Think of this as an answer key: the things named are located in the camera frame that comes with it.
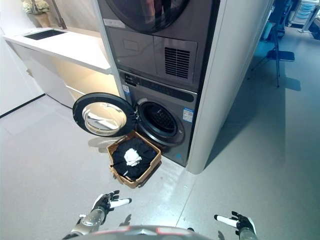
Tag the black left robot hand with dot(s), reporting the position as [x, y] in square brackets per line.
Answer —
[104, 200]

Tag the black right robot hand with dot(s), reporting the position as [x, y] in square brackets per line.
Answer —
[241, 221]

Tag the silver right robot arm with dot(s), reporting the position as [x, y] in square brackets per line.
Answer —
[247, 234]

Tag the black clothes pile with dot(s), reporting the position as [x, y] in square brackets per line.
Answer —
[127, 165]

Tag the woven brown laundry basket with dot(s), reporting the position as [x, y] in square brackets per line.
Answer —
[140, 176]

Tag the round washing machine door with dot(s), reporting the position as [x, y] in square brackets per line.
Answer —
[103, 115]

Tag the grey front-load washing machine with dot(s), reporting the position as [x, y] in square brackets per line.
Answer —
[172, 120]

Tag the white crumpled garment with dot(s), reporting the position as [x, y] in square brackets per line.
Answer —
[132, 157]

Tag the grey robot torso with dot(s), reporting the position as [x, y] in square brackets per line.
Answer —
[160, 233]

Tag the white appliance cabinet panel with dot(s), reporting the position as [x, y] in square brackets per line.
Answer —
[222, 82]

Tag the white sink counter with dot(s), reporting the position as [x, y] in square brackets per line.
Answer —
[62, 50]

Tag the grey stacked dryer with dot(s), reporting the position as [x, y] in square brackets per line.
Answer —
[155, 37]

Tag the black rectangular sink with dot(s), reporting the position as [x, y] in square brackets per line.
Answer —
[45, 34]

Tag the metal faucet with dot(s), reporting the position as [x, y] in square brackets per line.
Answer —
[59, 13]

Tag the potted white flower plant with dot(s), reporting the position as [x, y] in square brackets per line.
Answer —
[37, 11]

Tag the white drawer shelf unit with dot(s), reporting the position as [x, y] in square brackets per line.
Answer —
[303, 12]

